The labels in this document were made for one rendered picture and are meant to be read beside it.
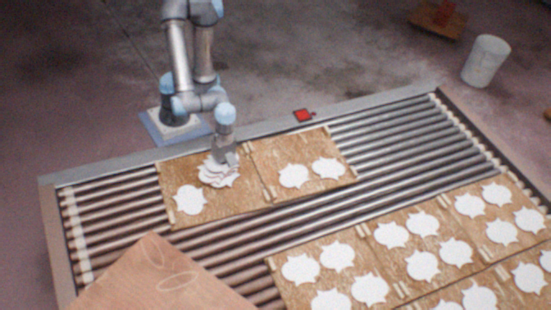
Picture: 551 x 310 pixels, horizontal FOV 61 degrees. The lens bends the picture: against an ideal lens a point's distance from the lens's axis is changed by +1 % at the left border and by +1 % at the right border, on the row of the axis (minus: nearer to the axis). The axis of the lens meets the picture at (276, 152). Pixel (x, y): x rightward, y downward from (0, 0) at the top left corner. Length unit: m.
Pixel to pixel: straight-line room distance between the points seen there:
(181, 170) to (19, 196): 1.49
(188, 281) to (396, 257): 0.81
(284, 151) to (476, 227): 0.88
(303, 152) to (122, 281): 0.97
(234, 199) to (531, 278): 1.20
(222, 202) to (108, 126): 1.79
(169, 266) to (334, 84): 2.71
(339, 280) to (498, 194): 0.89
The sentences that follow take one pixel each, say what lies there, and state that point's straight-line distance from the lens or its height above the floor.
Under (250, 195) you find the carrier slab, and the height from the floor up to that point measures 0.94.
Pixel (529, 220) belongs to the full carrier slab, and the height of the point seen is 0.95.
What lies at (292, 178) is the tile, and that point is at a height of 0.95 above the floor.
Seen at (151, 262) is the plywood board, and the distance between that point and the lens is 1.68.
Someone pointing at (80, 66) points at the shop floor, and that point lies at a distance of 4.11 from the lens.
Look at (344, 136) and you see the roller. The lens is 2.29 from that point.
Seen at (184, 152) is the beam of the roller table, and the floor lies 0.91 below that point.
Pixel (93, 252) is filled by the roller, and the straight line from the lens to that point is 1.88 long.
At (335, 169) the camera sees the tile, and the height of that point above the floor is 0.95.
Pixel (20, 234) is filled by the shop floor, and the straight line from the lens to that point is 3.13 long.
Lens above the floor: 2.52
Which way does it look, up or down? 48 degrees down
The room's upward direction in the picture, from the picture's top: 10 degrees clockwise
